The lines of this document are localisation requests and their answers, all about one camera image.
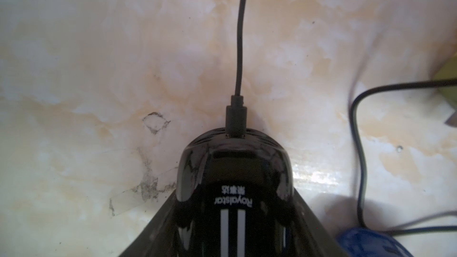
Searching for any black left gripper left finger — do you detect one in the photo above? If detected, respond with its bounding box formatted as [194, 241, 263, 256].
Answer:
[120, 191, 177, 257]

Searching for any blue electric shaver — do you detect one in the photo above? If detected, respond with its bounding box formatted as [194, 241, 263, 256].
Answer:
[336, 227, 413, 257]

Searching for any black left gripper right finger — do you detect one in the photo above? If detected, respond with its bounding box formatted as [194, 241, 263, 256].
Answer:
[292, 190, 349, 257]

